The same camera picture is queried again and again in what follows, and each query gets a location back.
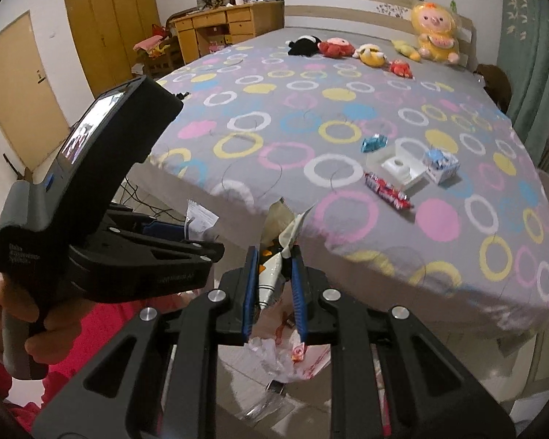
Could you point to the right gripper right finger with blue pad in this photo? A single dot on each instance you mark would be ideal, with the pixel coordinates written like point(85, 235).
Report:
point(367, 368)

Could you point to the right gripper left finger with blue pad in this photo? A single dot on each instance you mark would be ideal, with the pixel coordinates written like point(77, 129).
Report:
point(222, 317)

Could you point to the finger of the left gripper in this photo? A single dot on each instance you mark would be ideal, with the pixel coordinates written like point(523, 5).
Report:
point(118, 267)
point(126, 219)

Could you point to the white red plastic trash bag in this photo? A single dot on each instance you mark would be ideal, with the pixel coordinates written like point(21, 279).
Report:
point(276, 344)

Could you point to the white orange snack wrapper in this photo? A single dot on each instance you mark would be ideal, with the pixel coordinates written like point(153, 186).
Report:
point(279, 234)

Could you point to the red white candy wrapper strip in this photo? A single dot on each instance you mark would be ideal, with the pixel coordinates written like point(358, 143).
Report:
point(396, 198)

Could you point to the white plastic packaging tray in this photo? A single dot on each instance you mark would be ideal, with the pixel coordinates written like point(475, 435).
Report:
point(396, 166)

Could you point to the blue candy wrapper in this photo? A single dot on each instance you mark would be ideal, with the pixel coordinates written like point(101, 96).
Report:
point(374, 143)

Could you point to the blue white small carton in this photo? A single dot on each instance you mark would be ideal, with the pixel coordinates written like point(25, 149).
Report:
point(440, 165)

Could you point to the red trouser left leg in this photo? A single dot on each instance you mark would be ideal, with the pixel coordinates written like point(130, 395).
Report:
point(98, 327)

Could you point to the wooden room door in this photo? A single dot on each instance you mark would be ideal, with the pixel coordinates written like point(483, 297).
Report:
point(30, 117)

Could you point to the bed with circle-pattern sheet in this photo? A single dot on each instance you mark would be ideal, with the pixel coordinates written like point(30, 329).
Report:
point(259, 125)

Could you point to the wooden chair with clothes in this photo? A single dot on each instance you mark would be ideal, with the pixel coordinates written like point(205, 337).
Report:
point(157, 55)

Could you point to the wooden desk with drawers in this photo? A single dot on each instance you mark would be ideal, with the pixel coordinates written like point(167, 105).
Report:
point(229, 25)

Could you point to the yellow wooden wardrobe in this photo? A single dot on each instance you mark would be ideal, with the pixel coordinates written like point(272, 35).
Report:
point(105, 33)

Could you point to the black white plush toy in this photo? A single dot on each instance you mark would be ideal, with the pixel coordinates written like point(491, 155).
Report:
point(304, 46)

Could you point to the small red plush toy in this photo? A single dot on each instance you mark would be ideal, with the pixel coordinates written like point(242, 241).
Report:
point(400, 68)

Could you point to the yellow white plush toy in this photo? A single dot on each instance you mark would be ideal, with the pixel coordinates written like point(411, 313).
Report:
point(371, 55)

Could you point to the red octopus plush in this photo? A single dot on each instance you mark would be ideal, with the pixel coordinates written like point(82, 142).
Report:
point(336, 48)

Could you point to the small yellow plush toy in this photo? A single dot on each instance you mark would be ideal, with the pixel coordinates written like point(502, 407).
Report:
point(406, 50)

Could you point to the brown plush by bed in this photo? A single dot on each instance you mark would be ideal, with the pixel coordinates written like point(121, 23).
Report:
point(496, 84)

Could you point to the wooden striped headboard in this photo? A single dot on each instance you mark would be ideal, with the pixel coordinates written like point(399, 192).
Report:
point(381, 19)

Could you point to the large yellow pig plush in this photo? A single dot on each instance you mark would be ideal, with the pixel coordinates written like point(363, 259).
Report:
point(436, 29)

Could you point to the teal patterned curtain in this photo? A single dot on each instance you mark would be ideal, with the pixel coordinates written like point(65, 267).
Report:
point(524, 58)

